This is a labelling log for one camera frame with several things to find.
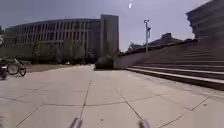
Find dry grass strip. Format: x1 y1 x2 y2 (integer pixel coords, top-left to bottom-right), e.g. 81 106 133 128
25 63 78 74

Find distant brown building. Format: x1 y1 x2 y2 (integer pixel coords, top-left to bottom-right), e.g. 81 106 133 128
148 32 183 47

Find row of trees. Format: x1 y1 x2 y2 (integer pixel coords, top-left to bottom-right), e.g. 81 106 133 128
0 39 88 66

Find dark building with ledges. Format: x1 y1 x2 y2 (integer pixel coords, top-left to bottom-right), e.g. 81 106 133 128
185 0 224 41

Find robot's own part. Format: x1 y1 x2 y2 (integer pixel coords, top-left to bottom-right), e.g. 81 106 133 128
138 119 152 128
68 117 83 128

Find dark bush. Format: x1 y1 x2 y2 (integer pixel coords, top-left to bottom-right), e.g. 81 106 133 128
94 55 115 71

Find parked bicycle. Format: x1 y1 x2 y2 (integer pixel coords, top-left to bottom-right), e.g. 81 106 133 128
6 57 28 77

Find large curved grey building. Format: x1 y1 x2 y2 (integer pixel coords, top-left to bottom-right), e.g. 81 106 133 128
3 13 120 64

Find concrete stair side wall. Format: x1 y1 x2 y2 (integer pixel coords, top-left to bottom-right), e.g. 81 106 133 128
113 38 198 70

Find grey concrete slab pavement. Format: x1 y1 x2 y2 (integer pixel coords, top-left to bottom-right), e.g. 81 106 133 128
0 64 224 128

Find wide concrete stairs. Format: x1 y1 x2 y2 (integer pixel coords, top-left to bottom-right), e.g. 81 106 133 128
125 37 224 92

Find lamp pole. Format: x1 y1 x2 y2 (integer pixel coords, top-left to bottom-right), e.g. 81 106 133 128
143 19 152 54

